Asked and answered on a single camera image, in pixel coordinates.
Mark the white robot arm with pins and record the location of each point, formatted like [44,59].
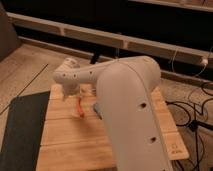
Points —
[123,89]

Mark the wooden shelf rail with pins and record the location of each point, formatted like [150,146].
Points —
[154,48]

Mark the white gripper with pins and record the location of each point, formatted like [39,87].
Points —
[69,89]

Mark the blue sponge block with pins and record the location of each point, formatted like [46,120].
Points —
[96,110]

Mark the black stand leg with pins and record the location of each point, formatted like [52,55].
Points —
[95,58]

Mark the dark grey floor mat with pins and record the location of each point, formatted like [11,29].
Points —
[23,132]

